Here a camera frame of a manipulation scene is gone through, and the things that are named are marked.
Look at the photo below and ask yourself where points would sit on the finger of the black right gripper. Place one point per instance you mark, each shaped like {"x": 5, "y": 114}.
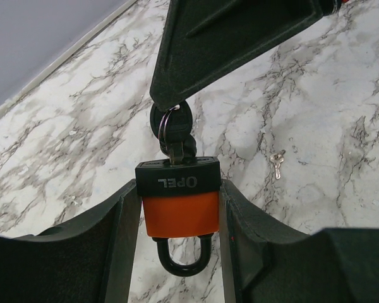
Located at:
{"x": 205, "y": 40}

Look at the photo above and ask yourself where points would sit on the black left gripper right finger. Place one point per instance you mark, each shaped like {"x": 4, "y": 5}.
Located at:
{"x": 264, "y": 260}

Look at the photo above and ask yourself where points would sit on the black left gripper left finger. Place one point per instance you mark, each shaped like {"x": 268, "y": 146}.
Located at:
{"x": 88, "y": 258}

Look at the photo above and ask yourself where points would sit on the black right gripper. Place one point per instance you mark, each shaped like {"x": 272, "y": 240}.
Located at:
{"x": 330, "y": 7}

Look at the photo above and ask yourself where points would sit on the black-headed key bunch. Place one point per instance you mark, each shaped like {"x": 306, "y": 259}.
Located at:
{"x": 173, "y": 131}

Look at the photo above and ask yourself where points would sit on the orange black padlock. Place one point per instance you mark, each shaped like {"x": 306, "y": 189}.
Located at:
{"x": 180, "y": 201}

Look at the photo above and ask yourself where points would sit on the single small silver key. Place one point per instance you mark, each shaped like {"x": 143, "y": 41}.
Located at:
{"x": 277, "y": 159}

